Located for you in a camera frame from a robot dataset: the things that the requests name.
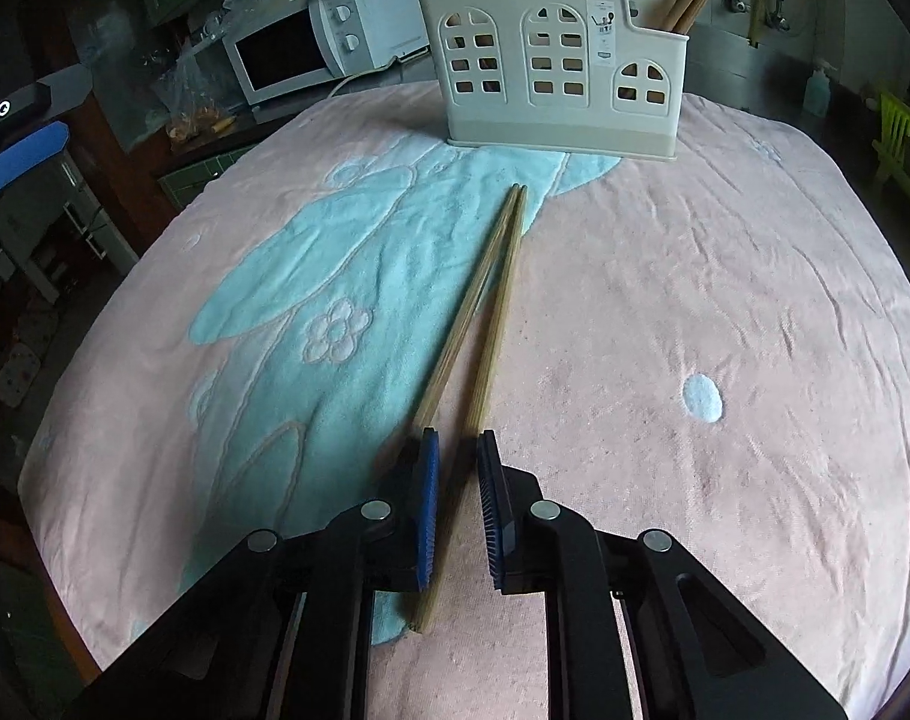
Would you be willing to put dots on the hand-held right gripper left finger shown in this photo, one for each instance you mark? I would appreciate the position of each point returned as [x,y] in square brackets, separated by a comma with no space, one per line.
[427,514]

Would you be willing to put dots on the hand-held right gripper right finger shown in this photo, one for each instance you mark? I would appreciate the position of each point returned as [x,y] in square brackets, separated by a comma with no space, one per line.
[491,514]

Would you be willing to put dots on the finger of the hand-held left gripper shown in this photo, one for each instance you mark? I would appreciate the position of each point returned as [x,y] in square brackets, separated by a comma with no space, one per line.
[20,106]
[20,159]

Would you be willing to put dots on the white plastic utensil holder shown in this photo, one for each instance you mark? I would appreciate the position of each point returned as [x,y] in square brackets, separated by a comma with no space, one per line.
[500,101]

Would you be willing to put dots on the clear plastic bag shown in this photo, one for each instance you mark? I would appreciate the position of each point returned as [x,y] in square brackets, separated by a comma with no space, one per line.
[196,90]

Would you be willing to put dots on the green base cabinet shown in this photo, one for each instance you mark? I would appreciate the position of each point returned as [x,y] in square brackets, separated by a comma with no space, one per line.
[200,176]

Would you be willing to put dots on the white microwave oven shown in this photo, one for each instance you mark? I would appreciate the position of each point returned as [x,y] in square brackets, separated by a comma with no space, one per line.
[290,49]

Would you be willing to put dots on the pink and teal towel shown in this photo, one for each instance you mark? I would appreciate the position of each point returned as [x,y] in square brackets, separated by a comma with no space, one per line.
[687,277]

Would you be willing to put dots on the teal soap bottle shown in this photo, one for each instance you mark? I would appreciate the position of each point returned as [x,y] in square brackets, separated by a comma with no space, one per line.
[816,94]

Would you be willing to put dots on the lime green dish rack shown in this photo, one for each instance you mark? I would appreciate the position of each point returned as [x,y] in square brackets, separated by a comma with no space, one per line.
[905,142]

